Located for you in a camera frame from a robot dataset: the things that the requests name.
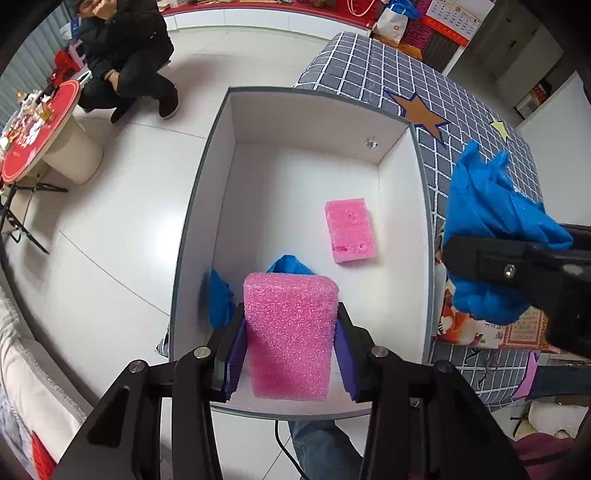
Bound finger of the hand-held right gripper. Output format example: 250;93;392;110
558;224;591;253
443;235;562;315

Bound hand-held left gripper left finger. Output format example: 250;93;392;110
53;302;250;480

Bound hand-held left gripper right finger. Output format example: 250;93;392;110
333;302;532;480

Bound pink foam block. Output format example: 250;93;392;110
242;272;341;401

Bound blue cloth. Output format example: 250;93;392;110
208;253;317;329
443;141;574;326

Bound pink foam sponge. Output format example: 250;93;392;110
324;198;377;265

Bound white storage box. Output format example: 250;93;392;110
168;86;435;421

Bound pink paper sheet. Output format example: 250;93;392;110
512;351;541;398

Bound person's jeans leg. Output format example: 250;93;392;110
291;418;365;480

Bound cardboard box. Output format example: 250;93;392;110
515;78;553;118

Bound person's maroon clothing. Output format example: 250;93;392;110
512;431;588;474

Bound brown star patch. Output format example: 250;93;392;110
383;91;451;147

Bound cream sofa cushion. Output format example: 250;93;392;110
0;286;93;480

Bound grey checked blanket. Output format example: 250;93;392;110
157;31;548;407

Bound black folding table legs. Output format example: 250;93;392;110
0;180;70;254

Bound beige cylindrical bin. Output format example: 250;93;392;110
44;115;105;185

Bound white paper bag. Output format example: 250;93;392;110
372;4;409;44

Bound red round table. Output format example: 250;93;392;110
0;79;83;185

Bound cluster of small tableware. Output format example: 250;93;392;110
0;88;61;153

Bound red plastic stool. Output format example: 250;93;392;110
54;39;88;75

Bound wall calendar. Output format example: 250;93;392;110
422;0;495;47

